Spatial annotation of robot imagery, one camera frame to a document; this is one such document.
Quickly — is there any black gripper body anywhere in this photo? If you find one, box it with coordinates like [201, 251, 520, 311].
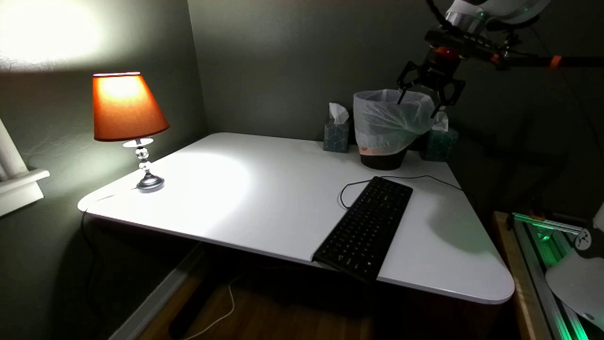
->
[414, 52, 467, 90]

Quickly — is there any black computer keyboard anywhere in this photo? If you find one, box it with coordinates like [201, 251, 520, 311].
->
[310, 175, 416, 283]

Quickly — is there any white lined trash bin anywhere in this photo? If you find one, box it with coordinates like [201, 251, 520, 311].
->
[352, 86, 438, 156]

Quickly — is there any teal tissue box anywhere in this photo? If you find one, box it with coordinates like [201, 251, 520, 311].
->
[323, 100, 352, 154]
[421, 105, 461, 162]

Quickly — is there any dark round trash bin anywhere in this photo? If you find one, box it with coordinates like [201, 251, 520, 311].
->
[357, 147, 408, 171]

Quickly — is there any black rod orange clip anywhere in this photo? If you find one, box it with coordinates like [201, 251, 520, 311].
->
[503, 52, 604, 71]

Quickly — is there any orange shade table lamp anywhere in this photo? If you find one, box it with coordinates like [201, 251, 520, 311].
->
[91, 69, 172, 192]

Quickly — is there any white baseboard strip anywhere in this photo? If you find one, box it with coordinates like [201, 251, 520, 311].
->
[110, 243, 210, 340]

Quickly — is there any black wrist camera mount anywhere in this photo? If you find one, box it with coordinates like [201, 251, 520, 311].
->
[423, 26, 525, 68]

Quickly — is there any black keyboard cable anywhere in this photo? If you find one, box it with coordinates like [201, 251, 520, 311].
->
[338, 171, 465, 211]

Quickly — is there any aluminium robot stand frame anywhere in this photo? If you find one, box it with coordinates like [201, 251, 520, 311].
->
[493, 209, 604, 340]

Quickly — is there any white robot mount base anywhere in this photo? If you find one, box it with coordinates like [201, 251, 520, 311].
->
[546, 204, 604, 330]

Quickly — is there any white charger cable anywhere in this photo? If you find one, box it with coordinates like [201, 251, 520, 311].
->
[186, 281, 238, 340]

